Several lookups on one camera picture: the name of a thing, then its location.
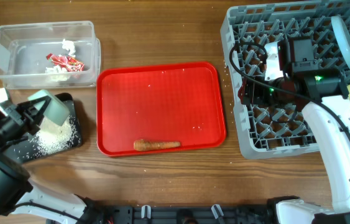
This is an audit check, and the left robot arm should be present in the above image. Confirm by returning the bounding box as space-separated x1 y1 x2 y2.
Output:
0 95 88 223

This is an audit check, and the clear plastic waste bin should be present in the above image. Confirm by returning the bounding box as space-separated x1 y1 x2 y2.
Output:
0 21 101 90

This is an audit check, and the orange carrot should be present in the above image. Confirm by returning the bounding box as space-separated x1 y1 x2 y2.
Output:
134 139 181 152

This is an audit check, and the light blue plate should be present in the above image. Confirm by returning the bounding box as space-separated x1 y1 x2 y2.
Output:
331 16 350 69

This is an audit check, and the grey dishwasher rack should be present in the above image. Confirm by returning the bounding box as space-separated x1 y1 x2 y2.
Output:
220 1 350 159

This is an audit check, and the red snack wrapper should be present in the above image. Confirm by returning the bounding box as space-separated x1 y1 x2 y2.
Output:
46 54 85 72

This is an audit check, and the green bowl with rice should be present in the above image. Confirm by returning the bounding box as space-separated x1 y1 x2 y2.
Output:
27 90 70 126

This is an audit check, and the red serving tray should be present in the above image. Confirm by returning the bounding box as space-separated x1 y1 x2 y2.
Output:
96 62 226 157

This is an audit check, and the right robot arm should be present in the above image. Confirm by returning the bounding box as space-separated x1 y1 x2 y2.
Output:
239 37 350 223

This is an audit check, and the black tray bin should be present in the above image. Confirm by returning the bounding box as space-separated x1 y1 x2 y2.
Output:
2 93 83 164

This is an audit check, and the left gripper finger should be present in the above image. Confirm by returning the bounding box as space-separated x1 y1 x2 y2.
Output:
27 107 47 134
22 96 51 110

